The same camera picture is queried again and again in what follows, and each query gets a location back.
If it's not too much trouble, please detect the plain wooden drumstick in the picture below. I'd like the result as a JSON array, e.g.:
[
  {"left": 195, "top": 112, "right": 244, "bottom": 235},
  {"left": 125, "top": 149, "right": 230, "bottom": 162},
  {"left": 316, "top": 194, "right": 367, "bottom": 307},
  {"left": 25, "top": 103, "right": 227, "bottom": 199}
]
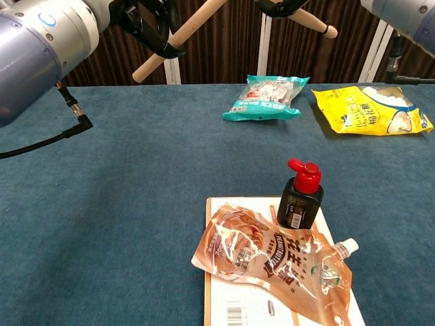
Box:
[{"left": 131, "top": 0, "right": 228, "bottom": 84}]

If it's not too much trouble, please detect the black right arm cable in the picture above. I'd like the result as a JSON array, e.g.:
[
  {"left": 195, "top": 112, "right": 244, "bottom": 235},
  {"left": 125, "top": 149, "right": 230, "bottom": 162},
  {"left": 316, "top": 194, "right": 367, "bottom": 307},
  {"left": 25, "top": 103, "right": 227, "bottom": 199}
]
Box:
[{"left": 385, "top": 32, "right": 435, "bottom": 86}]

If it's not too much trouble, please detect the teal snack bag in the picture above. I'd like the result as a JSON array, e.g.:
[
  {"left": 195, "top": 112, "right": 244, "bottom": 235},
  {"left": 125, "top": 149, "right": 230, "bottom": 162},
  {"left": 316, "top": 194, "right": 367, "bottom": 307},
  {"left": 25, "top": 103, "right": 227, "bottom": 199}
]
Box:
[{"left": 222, "top": 74, "right": 311, "bottom": 122}]

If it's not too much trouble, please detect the white screen frame post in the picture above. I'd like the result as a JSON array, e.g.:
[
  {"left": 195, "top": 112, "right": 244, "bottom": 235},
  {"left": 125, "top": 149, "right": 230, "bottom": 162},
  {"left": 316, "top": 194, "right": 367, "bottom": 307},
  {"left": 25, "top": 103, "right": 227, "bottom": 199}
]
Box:
[
  {"left": 164, "top": 56, "right": 181, "bottom": 85},
  {"left": 257, "top": 13, "right": 275, "bottom": 77},
  {"left": 358, "top": 18, "right": 397, "bottom": 84}
]

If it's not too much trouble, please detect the yellow powder bag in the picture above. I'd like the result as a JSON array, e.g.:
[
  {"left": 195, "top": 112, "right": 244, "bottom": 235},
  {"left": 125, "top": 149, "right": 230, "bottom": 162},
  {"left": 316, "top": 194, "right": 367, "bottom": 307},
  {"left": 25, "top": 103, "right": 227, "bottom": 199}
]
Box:
[{"left": 311, "top": 85, "right": 435, "bottom": 137}]

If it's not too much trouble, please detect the brown pleated screen panel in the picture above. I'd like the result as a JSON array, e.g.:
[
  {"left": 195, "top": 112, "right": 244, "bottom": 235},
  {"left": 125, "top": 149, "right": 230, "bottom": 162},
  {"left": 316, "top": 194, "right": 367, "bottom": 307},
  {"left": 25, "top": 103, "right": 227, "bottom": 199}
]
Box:
[
  {"left": 63, "top": 18, "right": 167, "bottom": 88},
  {"left": 266, "top": 0, "right": 385, "bottom": 86},
  {"left": 373, "top": 32, "right": 435, "bottom": 82},
  {"left": 171, "top": 0, "right": 264, "bottom": 85}
]

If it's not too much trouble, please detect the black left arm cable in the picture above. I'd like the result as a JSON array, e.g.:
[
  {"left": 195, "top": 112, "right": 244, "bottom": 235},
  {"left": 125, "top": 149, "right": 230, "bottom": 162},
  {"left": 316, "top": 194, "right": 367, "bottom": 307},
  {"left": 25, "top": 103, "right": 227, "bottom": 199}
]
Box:
[{"left": 0, "top": 84, "right": 94, "bottom": 160}]

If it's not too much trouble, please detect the black bottle with red cap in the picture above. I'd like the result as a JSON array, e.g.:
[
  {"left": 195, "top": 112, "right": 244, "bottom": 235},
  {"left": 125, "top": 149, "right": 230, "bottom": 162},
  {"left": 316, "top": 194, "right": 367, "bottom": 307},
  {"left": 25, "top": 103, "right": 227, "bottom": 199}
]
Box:
[{"left": 277, "top": 158, "right": 324, "bottom": 230}]

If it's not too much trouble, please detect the wooden drumstick with black-marked tip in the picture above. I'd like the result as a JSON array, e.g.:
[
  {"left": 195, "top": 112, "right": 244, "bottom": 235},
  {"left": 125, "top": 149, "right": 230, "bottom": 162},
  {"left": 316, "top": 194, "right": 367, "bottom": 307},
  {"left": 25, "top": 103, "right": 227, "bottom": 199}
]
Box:
[{"left": 292, "top": 8, "right": 339, "bottom": 39}]

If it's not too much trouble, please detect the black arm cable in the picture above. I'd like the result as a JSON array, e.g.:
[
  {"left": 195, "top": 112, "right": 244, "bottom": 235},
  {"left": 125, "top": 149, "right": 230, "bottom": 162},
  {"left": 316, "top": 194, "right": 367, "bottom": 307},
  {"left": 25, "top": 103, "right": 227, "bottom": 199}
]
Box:
[
  {"left": 385, "top": 32, "right": 435, "bottom": 86},
  {"left": 0, "top": 84, "right": 94, "bottom": 160}
]

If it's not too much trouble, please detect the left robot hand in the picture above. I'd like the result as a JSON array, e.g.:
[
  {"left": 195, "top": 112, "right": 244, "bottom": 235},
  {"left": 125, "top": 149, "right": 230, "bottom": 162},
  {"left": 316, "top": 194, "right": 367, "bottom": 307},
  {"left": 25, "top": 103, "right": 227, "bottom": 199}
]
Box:
[{"left": 86, "top": 0, "right": 187, "bottom": 59}]

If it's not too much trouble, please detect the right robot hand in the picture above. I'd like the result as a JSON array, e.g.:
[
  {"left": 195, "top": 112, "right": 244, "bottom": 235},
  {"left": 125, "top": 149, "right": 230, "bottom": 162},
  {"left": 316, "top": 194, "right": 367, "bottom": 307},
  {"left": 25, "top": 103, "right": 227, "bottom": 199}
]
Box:
[{"left": 254, "top": 0, "right": 310, "bottom": 18}]

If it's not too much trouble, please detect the brown peanut butter pouch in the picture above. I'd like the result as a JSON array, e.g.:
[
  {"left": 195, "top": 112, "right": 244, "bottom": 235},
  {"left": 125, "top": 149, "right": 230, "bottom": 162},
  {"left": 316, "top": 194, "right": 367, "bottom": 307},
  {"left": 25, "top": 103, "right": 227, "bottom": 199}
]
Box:
[{"left": 191, "top": 204, "right": 360, "bottom": 326}]

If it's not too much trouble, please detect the blue table mat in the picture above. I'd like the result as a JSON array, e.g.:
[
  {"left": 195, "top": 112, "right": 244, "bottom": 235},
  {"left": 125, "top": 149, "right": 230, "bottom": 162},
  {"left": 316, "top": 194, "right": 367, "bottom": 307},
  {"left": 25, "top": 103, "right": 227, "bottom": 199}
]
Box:
[{"left": 0, "top": 81, "right": 435, "bottom": 326}]

